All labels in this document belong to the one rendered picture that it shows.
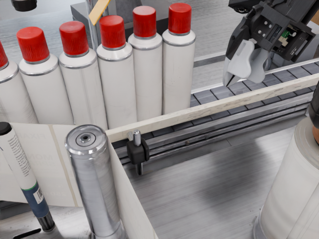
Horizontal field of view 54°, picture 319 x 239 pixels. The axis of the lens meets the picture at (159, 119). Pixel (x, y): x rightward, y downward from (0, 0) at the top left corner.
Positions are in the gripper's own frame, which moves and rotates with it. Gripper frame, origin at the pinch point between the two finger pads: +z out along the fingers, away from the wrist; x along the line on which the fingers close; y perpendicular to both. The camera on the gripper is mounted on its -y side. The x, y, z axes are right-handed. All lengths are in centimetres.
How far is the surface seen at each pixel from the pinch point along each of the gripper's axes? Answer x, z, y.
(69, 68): -28.7, 4.5, 2.3
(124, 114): -17.9, 10.0, 2.9
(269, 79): 13.7, -1.5, -2.4
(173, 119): -9.5, 8.4, 4.2
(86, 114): -23.9, 11.4, 2.7
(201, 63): -4.1, 0.1, -3.4
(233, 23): 27.5, -3.7, -36.4
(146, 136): -12.2, 13.2, 3.5
